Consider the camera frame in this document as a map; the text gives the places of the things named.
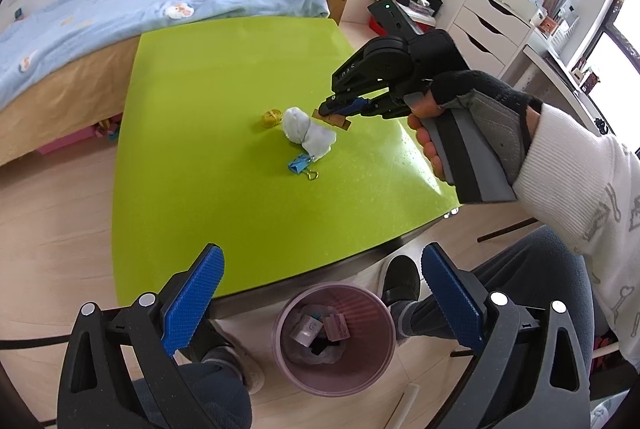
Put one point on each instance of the white desktop box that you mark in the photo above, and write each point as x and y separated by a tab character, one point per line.
515	6

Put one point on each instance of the brown cardboard piece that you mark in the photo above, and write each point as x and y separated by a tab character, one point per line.
340	123

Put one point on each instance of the white crumpled sock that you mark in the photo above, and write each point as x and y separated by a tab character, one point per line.
300	124

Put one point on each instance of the pink box under bed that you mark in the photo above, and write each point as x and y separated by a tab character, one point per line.
65	141

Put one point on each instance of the small dark picture frame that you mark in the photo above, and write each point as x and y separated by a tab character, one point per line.
588	79

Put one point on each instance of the person's left leg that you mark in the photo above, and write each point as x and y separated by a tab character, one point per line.
210	384

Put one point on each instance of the blue binder clip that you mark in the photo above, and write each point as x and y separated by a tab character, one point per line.
300	165

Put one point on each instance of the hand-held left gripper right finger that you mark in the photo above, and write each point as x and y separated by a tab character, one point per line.
452	304

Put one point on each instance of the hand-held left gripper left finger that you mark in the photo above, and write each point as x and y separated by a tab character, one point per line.
195	304

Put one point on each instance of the pink waste bin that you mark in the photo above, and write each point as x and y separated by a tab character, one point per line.
360	369

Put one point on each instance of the light blue printed blanket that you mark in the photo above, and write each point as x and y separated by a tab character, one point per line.
100	19

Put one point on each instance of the colourful toys under bed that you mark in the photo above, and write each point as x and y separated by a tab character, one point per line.
108	128

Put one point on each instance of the person's right hand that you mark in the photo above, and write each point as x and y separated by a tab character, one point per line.
495	109

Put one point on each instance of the red storage box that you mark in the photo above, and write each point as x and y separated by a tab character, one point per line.
376	24

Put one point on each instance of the brown wooden stick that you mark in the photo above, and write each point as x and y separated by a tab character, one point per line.
505	230

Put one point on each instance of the wooden bed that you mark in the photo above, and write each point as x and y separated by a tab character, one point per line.
50	129

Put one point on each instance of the white tube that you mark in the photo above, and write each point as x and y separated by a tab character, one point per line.
405	406

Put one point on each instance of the white labelled carton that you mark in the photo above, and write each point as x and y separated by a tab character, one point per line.
306	330

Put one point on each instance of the pink and white carton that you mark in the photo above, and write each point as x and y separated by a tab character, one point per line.
336	328

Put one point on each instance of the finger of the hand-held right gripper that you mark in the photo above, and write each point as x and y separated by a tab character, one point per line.
336	103
356	108

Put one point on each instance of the white drawer unit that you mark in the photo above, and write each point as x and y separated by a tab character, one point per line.
480	39

